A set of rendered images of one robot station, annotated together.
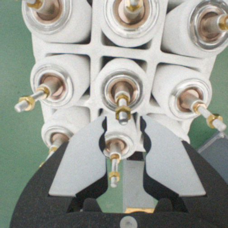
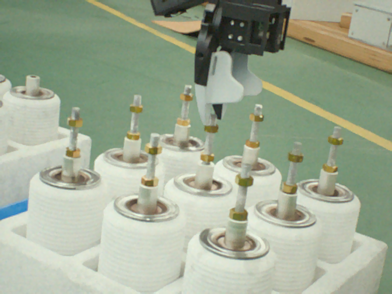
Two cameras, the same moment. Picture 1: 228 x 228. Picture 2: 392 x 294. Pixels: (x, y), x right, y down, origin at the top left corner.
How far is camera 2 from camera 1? 0.91 m
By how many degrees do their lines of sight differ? 88
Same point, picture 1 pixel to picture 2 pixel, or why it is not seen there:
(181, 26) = (168, 153)
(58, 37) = (102, 188)
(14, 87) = not seen: outside the picture
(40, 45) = (65, 259)
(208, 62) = not seen: hidden behind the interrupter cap
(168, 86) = (222, 172)
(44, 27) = (85, 184)
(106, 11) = (118, 163)
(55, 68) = (130, 196)
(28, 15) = (59, 184)
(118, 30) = (140, 165)
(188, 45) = (188, 155)
